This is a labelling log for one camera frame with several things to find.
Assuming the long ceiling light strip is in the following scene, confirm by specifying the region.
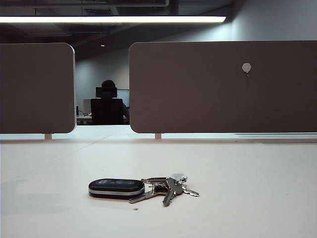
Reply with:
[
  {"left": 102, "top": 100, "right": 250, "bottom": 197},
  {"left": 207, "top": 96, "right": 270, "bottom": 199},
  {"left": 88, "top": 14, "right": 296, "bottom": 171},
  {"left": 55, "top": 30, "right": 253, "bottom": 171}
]
[{"left": 0, "top": 16, "right": 227, "bottom": 24}]

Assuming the background computer monitor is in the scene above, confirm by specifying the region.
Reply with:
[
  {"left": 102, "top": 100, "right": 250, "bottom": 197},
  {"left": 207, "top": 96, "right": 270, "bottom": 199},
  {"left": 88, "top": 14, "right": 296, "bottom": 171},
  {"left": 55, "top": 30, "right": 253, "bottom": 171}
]
[{"left": 116, "top": 88, "right": 130, "bottom": 107}]

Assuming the background desk with clutter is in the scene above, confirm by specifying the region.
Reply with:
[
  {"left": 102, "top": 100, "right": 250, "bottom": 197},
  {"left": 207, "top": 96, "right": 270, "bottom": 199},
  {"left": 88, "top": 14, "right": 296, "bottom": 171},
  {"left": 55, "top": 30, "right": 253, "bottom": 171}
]
[{"left": 76, "top": 114, "right": 130, "bottom": 125}]

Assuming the key bunch with black fob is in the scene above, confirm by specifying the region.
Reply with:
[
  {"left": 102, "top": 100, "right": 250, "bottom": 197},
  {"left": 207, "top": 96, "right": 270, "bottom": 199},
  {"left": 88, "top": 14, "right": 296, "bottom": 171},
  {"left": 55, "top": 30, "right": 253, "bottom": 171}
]
[{"left": 88, "top": 173, "right": 200, "bottom": 207}]

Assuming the wide brown desk partition panel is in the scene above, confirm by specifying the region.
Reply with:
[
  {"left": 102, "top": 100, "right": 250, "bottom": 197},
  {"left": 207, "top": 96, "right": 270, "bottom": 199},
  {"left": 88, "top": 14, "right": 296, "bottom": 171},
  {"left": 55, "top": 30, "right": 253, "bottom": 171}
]
[{"left": 128, "top": 40, "right": 317, "bottom": 134}]

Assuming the narrow brown desk partition panel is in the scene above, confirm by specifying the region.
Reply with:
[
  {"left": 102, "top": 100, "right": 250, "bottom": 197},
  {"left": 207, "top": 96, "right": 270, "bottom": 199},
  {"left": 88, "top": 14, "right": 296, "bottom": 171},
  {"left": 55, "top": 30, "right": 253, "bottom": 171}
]
[{"left": 0, "top": 42, "right": 76, "bottom": 134}]

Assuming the black office chair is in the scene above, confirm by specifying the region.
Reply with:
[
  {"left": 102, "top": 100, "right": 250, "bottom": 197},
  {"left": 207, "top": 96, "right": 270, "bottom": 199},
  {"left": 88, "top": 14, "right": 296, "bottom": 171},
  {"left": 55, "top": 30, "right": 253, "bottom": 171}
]
[{"left": 90, "top": 86, "right": 124, "bottom": 125}]

